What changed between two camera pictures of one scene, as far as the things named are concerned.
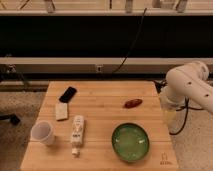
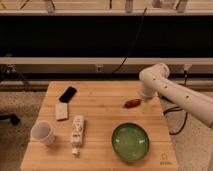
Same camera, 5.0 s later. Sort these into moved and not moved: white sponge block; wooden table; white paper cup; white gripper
Moved: white gripper
Not moved: white paper cup; white sponge block; wooden table
